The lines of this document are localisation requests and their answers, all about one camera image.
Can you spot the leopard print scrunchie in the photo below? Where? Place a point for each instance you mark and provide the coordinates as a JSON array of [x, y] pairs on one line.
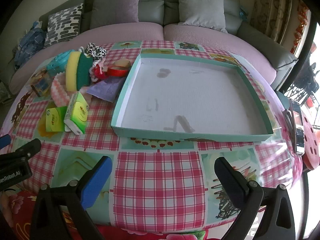
[[96, 51]]

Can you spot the red white fabric ornament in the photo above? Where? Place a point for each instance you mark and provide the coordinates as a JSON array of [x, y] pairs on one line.
[[97, 73]]

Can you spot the yellow green sponge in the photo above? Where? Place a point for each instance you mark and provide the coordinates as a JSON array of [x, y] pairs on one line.
[[72, 72]]

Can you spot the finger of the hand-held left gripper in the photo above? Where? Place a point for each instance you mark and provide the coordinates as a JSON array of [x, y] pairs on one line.
[[4, 141], [27, 150]]

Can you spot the white storage box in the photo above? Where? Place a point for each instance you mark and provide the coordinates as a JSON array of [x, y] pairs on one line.
[[187, 92]]

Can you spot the black white patterned pillow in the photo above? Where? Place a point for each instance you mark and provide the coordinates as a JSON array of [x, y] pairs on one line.
[[62, 23]]

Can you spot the red round stool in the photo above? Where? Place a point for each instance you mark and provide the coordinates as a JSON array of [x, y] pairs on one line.
[[312, 142]]

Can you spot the black metal railing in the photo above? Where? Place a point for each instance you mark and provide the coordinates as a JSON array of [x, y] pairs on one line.
[[300, 90]]

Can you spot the green tissue pack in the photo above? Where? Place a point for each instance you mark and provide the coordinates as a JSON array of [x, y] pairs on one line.
[[77, 112], [55, 120]]

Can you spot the beige patterned curtain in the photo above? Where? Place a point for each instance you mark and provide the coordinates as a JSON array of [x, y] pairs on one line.
[[270, 7]]

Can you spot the clear printed box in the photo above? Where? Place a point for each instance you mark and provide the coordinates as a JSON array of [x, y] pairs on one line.
[[41, 83]]

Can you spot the pink checked tablecloth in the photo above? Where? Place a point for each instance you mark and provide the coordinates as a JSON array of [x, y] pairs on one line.
[[160, 180]]

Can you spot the light grey pillow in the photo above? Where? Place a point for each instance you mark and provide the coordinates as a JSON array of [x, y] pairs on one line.
[[202, 8]]

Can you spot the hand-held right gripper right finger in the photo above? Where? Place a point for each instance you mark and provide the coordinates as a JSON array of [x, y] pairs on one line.
[[230, 182]]

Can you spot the purple pillow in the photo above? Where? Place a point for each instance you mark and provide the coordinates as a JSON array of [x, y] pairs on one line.
[[115, 5]]

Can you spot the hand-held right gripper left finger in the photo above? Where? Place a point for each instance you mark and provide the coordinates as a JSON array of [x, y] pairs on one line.
[[96, 182]]

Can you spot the small teal cloth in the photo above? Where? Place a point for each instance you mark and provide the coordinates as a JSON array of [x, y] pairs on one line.
[[242, 13]]

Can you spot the blue denim cloth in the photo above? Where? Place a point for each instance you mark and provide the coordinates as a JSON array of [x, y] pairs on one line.
[[30, 42]]

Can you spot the red tape roll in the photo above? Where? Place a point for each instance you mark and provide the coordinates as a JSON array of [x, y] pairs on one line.
[[117, 73]]

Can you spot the beige round puff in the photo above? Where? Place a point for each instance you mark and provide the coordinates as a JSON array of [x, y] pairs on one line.
[[122, 62]]

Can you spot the pink white wavy cloth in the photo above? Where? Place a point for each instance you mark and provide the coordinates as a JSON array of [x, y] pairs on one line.
[[58, 92]]

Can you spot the teal plastic lidded box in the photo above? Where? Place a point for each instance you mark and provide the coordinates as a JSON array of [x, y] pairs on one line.
[[66, 56]]

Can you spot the pink ribbed sofa cover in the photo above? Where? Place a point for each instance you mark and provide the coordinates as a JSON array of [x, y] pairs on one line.
[[125, 31]]

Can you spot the grey sofa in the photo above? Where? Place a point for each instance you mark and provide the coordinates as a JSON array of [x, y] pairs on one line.
[[152, 7]]

